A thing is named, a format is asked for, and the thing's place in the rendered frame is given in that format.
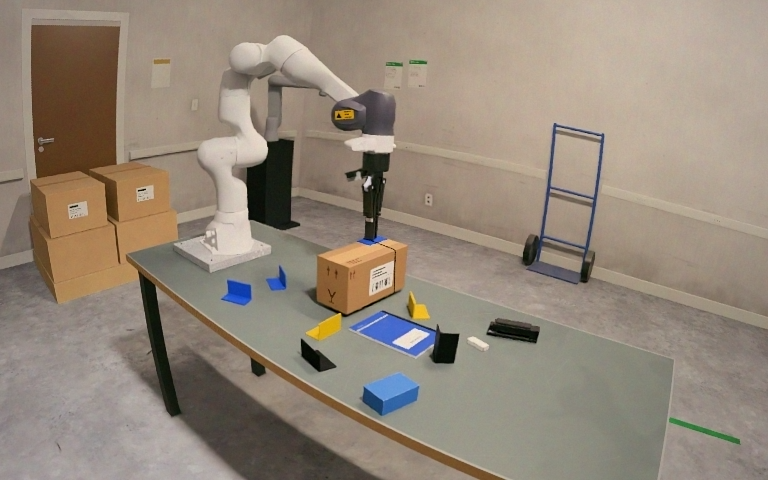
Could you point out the blue notebook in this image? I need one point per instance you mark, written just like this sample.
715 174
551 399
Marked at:
397 333

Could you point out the brown cardboard box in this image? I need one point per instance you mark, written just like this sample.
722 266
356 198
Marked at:
356 275

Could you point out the blue rectangular block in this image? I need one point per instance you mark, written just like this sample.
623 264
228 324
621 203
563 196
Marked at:
390 393

